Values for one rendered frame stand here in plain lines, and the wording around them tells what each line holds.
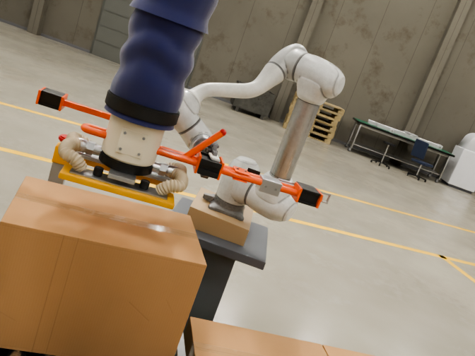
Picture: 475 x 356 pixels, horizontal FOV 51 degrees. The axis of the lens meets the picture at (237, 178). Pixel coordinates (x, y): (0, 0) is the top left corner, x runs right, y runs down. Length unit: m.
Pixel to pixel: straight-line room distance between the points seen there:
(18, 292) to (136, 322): 0.36
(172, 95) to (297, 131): 0.82
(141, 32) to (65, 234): 0.61
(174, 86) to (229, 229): 1.02
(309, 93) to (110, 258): 1.06
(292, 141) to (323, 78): 0.30
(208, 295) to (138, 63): 1.38
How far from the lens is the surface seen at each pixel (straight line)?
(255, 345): 2.08
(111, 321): 1.63
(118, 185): 1.50
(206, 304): 2.54
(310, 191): 1.67
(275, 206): 2.25
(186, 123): 1.86
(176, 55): 1.46
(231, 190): 2.36
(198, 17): 1.47
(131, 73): 1.47
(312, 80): 2.09
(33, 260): 1.54
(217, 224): 2.34
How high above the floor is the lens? 1.59
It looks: 14 degrees down
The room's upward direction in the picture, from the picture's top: 20 degrees clockwise
